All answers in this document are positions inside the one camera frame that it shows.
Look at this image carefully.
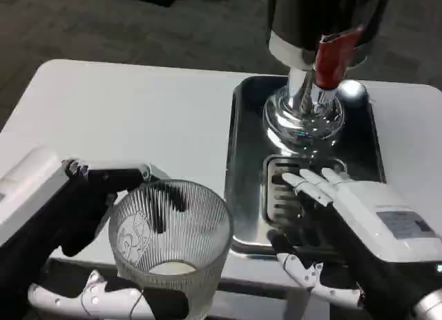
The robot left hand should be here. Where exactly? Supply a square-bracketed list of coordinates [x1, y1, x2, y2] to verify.
[0, 145, 189, 320]

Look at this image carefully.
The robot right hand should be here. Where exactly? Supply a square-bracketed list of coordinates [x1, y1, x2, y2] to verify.
[269, 167, 442, 320]

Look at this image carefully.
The clear ribbed glass cup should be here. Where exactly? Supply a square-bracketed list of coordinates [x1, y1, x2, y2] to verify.
[108, 180, 235, 320]

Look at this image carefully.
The slotted steel drip grid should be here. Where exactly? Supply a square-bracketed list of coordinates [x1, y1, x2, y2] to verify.
[262, 155, 348, 228]

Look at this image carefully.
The steel drip tray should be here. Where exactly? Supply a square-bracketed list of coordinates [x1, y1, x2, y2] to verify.
[223, 75, 387, 256]

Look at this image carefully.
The black chrome drink dispenser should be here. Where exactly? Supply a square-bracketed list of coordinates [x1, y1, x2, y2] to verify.
[262, 0, 392, 152]

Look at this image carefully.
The red tap handle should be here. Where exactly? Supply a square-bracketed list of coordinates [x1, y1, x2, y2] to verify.
[314, 26, 365, 90]

